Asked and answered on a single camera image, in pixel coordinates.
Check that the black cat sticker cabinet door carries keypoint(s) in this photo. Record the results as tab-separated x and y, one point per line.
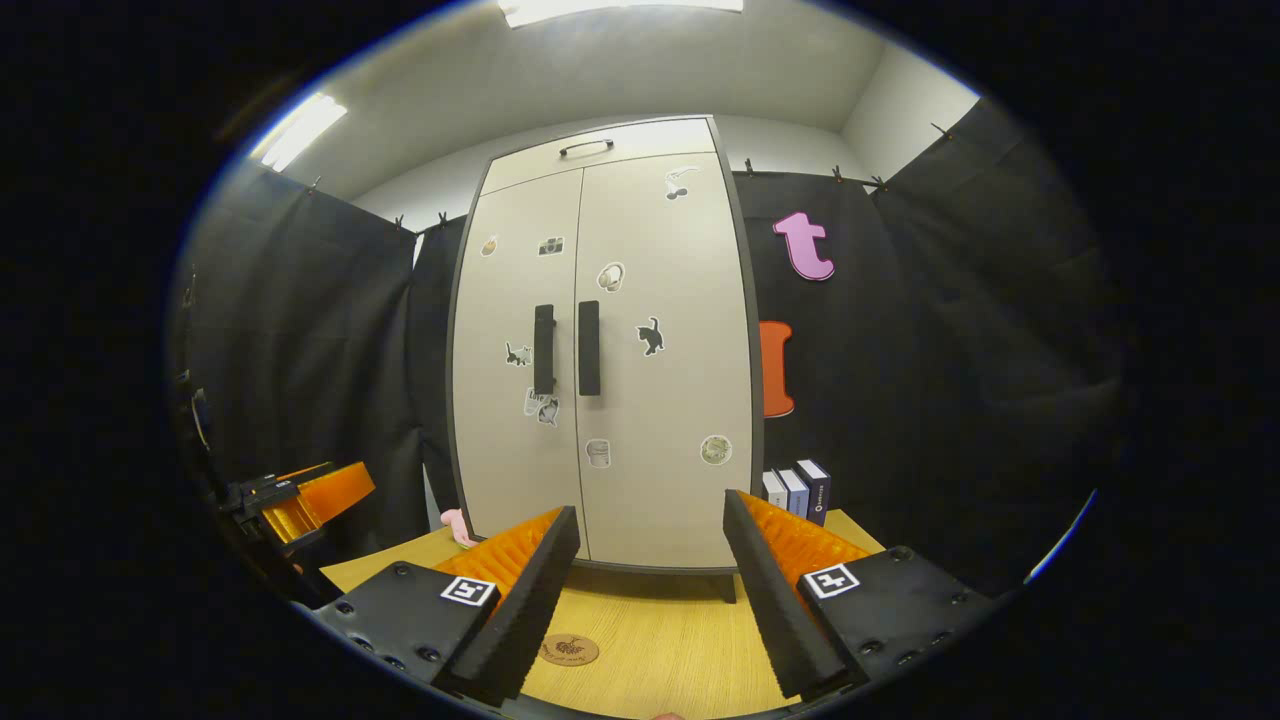
680	500

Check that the white book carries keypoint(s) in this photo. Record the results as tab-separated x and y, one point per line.
773	488

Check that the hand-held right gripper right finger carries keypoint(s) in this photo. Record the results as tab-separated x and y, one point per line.
770	590

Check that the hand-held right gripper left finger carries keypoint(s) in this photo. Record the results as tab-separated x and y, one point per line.
535	590

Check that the black backdrop cloth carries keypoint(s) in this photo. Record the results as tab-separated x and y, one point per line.
950	350

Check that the small pink object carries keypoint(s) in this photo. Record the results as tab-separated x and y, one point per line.
458	525

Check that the camera sticker cabinet door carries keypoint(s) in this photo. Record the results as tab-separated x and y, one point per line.
505	470

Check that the light blue book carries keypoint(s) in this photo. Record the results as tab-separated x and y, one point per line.
793	490

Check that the rectangular ceiling light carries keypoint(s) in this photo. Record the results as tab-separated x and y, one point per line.
620	8
300	130

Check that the round wooden coaster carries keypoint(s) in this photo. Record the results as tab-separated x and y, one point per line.
569	650

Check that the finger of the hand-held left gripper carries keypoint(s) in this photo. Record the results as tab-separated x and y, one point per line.
335	492
288	520

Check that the white and grey cabinet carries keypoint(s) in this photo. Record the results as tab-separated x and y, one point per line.
758	400

